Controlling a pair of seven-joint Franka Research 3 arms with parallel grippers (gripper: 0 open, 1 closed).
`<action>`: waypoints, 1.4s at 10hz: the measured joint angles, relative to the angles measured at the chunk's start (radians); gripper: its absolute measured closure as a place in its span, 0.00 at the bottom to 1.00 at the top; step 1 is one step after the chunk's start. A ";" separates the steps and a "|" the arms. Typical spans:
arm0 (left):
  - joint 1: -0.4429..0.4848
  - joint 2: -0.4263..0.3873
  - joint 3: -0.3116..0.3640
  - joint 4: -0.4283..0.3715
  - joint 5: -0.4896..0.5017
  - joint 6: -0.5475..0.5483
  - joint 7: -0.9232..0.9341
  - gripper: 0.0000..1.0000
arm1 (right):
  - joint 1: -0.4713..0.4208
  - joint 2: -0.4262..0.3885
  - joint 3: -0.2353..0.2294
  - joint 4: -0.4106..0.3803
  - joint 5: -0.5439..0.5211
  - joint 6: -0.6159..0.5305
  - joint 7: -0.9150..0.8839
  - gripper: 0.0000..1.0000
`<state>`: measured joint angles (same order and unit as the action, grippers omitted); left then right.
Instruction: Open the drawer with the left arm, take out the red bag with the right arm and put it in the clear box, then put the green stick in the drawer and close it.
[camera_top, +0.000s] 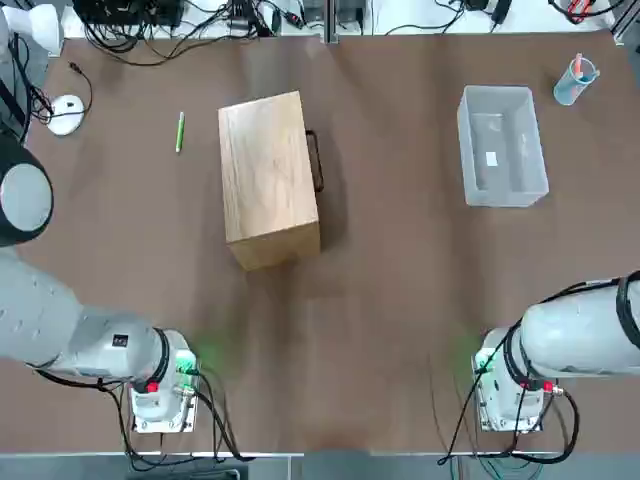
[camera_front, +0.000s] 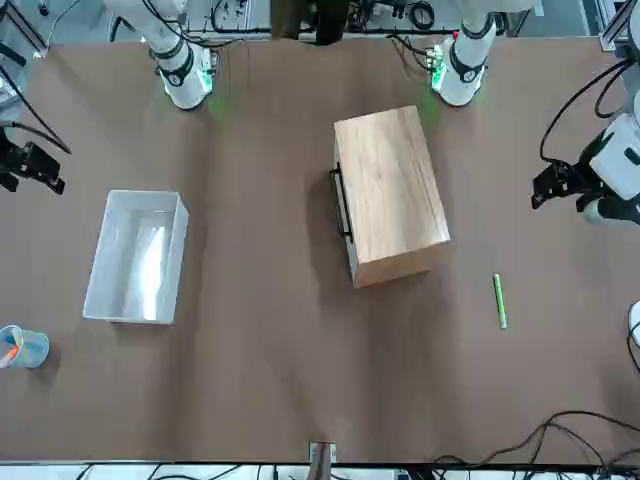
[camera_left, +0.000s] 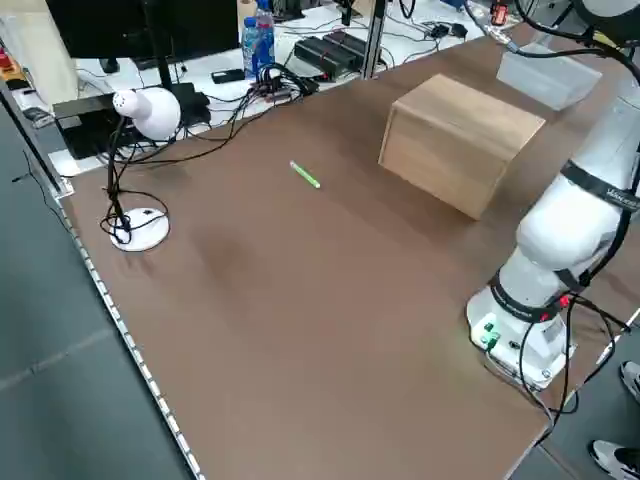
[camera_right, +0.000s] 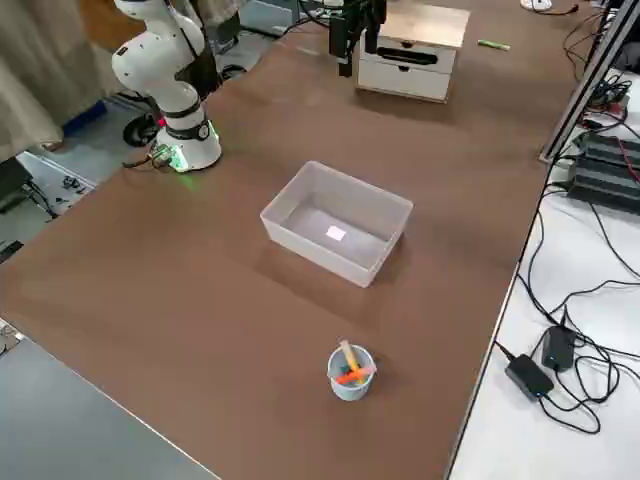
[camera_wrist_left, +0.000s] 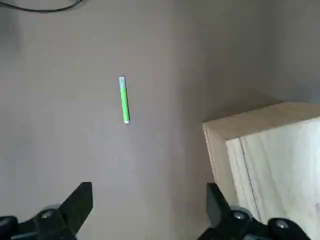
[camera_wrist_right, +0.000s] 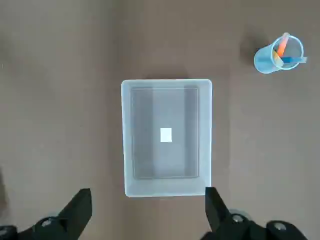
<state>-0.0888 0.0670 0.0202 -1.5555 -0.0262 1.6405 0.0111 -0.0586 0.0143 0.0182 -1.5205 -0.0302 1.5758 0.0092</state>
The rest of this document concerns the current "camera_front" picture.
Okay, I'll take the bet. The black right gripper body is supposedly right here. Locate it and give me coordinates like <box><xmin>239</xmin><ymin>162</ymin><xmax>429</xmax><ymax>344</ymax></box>
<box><xmin>0</xmin><ymin>142</ymin><xmax>54</xmax><ymax>179</ymax></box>

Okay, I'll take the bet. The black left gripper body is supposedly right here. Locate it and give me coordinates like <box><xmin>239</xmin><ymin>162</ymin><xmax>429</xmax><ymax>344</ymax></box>
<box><xmin>554</xmin><ymin>159</ymin><xmax>601</xmax><ymax>201</ymax></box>

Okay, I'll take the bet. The green stick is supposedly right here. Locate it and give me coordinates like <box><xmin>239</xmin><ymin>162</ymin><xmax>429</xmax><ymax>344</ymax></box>
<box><xmin>492</xmin><ymin>272</ymin><xmax>509</xmax><ymax>330</ymax></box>

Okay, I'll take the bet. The wooden drawer with black handle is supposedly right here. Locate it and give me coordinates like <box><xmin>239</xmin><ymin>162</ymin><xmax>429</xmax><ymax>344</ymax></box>
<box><xmin>328</xmin><ymin>162</ymin><xmax>360</xmax><ymax>287</ymax></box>

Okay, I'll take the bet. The clear plastic box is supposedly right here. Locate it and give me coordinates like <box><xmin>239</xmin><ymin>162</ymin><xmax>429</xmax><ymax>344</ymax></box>
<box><xmin>82</xmin><ymin>188</ymin><xmax>191</xmax><ymax>326</ymax></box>

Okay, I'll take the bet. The wooden drawer cabinet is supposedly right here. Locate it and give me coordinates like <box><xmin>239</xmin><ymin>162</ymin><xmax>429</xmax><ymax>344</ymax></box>
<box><xmin>333</xmin><ymin>104</ymin><xmax>451</xmax><ymax>289</ymax></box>

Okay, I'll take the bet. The white desk lamp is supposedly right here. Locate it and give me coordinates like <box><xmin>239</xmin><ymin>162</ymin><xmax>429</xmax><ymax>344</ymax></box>
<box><xmin>627</xmin><ymin>299</ymin><xmax>640</xmax><ymax>347</ymax></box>

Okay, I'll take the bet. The clear plastic cup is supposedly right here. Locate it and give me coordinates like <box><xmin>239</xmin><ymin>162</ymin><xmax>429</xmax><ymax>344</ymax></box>
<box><xmin>0</xmin><ymin>324</ymin><xmax>50</xmax><ymax>370</ymax></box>

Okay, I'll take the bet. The person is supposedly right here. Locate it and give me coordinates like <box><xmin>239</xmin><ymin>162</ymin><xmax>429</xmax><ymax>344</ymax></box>
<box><xmin>271</xmin><ymin>0</ymin><xmax>347</xmax><ymax>45</ymax></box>

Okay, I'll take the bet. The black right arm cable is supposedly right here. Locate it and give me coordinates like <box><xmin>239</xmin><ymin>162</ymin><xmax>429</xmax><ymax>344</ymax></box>
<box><xmin>0</xmin><ymin>119</ymin><xmax>74</xmax><ymax>155</ymax></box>

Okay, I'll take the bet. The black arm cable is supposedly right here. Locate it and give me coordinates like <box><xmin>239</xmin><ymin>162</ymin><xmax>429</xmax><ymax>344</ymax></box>
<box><xmin>0</xmin><ymin>119</ymin><xmax>74</xmax><ymax>155</ymax></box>
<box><xmin>538</xmin><ymin>59</ymin><xmax>632</xmax><ymax>166</ymax></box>

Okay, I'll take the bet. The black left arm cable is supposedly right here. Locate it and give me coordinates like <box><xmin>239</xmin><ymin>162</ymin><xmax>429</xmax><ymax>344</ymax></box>
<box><xmin>538</xmin><ymin>59</ymin><xmax>632</xmax><ymax>166</ymax></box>

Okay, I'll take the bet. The black loose table cable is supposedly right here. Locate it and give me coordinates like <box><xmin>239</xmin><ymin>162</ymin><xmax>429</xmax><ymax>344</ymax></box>
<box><xmin>433</xmin><ymin>410</ymin><xmax>640</xmax><ymax>474</ymax></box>

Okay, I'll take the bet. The aluminium frame post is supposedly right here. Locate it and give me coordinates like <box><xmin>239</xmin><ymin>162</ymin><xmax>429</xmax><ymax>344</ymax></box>
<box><xmin>308</xmin><ymin>441</ymin><xmax>337</xmax><ymax>480</ymax></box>

